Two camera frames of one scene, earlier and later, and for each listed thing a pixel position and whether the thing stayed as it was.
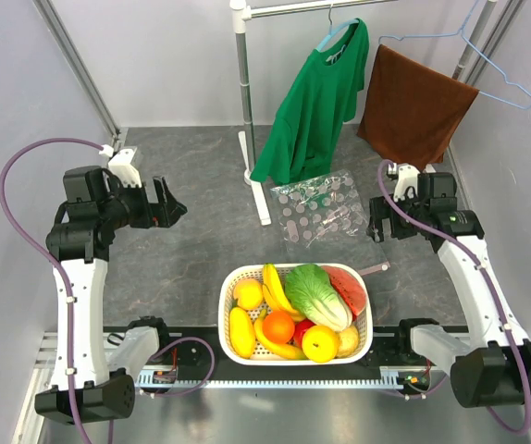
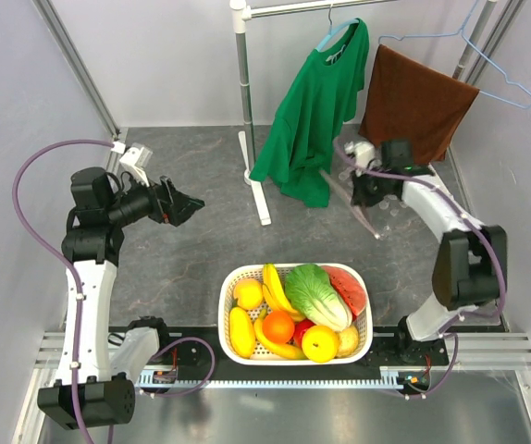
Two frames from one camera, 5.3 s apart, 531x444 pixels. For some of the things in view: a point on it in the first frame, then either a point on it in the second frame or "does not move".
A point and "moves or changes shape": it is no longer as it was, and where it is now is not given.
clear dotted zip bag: [324, 219] moves or changes shape
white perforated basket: [233, 274] does not move
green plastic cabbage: [311, 290] does not move
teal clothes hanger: [334, 27] does not move
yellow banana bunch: [275, 293] does not move
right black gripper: [380, 208] to [359, 195]
